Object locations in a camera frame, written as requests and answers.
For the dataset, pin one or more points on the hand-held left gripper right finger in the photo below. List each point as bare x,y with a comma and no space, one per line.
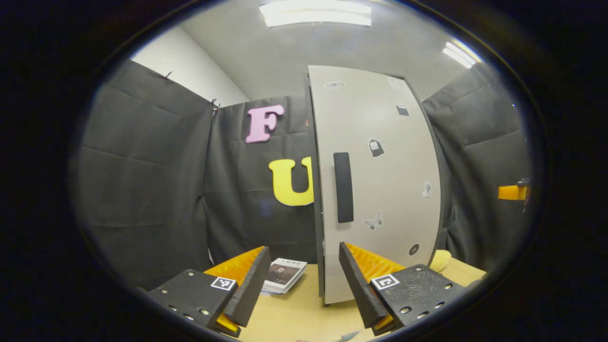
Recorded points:
361,289

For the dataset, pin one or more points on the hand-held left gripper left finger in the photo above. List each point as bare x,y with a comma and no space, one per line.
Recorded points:
251,289

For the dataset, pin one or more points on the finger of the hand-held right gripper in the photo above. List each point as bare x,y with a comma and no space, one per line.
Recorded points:
510,192

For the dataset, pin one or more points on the grey cabinet door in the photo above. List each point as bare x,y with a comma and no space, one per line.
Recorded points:
389,166

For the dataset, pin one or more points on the yellow plush cushion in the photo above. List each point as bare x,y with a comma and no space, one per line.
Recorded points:
441,260

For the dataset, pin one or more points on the small ceiling lamp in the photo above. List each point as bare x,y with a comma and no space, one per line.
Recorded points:
460,54

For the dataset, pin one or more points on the black backdrop cloth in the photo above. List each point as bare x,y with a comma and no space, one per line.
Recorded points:
142,190

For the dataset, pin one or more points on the large ceiling lamp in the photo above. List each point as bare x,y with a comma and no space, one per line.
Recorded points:
316,13

